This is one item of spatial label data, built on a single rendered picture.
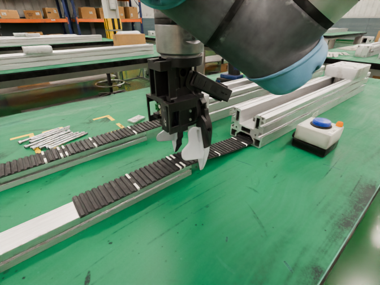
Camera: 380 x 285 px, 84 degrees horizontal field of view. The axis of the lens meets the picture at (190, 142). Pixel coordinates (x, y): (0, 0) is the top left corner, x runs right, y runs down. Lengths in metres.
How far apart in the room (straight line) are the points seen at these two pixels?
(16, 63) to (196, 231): 1.72
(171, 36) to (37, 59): 1.61
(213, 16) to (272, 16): 0.05
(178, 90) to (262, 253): 0.27
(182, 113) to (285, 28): 0.20
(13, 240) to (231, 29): 0.37
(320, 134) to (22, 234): 0.58
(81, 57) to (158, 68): 1.65
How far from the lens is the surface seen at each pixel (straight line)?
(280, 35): 0.23
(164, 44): 0.34
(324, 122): 0.59
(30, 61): 1.89
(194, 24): 0.24
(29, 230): 0.39
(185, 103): 0.35
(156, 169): 0.41
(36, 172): 0.54
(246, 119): 0.60
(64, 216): 0.38
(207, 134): 0.38
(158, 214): 0.38
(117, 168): 0.50
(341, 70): 1.05
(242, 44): 0.23
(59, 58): 1.92
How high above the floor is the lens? 1.06
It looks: 30 degrees down
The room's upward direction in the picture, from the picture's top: straight up
